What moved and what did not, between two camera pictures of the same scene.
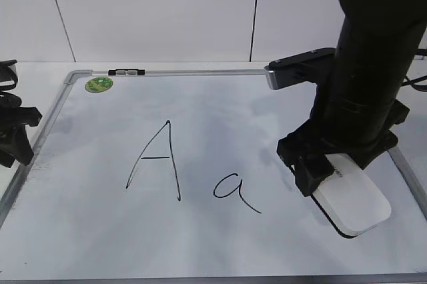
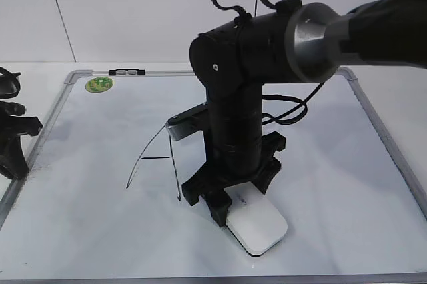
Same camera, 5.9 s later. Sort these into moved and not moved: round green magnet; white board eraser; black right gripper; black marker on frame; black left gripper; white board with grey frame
Moved: black left gripper; white board eraser; black right gripper
Not moved: white board with grey frame; round green magnet; black marker on frame
